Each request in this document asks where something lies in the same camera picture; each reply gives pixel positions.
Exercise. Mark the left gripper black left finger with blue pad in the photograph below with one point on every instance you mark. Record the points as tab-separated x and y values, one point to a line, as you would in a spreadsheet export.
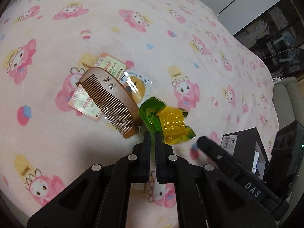
100	196

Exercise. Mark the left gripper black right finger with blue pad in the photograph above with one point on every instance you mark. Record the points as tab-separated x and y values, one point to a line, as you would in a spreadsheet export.
205	197

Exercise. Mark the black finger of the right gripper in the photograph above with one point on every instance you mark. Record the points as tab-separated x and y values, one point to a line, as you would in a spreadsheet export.
242	177

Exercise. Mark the green yellow corn candy wrapper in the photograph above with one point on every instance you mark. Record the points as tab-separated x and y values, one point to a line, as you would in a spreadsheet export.
168	121

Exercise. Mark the orange green printed card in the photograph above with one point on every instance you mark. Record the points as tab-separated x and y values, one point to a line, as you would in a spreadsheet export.
81	101

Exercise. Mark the brown wooden comb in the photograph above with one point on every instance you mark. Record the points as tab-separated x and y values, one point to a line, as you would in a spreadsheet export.
113	100

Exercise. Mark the cartoon sticker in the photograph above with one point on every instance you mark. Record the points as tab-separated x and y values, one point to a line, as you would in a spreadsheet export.
137	85

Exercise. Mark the black cardboard box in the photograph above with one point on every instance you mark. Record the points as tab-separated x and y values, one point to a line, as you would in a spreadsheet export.
246	147

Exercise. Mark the beige sofa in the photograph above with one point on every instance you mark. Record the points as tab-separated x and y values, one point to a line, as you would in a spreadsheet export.
288	101

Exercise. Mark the dark cluttered shelf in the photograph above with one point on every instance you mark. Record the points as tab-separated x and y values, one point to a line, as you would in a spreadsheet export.
276	38

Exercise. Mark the pink cartoon fleece blanket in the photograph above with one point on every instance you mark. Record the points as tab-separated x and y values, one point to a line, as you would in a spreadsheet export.
193	61

